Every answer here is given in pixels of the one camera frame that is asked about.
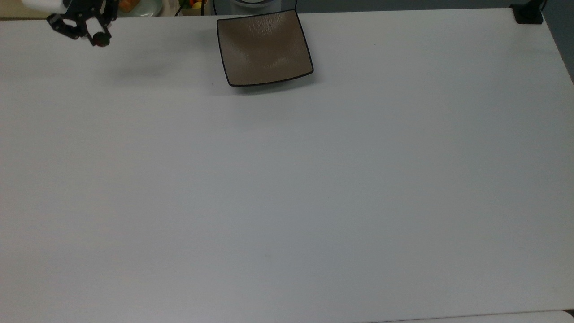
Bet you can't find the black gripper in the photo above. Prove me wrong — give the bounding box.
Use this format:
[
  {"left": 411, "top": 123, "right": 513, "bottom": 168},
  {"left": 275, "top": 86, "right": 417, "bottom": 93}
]
[{"left": 47, "top": 0, "right": 120, "bottom": 47}]

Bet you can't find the brown square ceramic plate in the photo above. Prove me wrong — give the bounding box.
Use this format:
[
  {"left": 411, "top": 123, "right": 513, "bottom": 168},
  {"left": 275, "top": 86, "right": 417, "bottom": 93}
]
[{"left": 217, "top": 9, "right": 314, "bottom": 87}]

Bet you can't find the pale green round plate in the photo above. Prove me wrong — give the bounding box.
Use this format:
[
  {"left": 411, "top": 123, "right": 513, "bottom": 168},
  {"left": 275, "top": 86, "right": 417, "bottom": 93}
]
[{"left": 117, "top": 0, "right": 163, "bottom": 17}]

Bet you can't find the box of toy fruit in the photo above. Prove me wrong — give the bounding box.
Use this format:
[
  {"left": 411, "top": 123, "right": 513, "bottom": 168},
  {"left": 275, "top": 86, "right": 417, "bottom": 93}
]
[{"left": 176, "top": 0, "right": 209, "bottom": 17}]

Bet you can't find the black clamp mount base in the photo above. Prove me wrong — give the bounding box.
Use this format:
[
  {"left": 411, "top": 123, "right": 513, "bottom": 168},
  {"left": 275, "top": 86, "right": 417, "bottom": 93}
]
[{"left": 511, "top": 0, "right": 546, "bottom": 25}]

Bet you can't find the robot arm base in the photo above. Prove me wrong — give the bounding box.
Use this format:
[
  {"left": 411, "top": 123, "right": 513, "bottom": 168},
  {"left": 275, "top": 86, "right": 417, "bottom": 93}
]
[{"left": 212, "top": 0, "right": 297, "bottom": 10}]

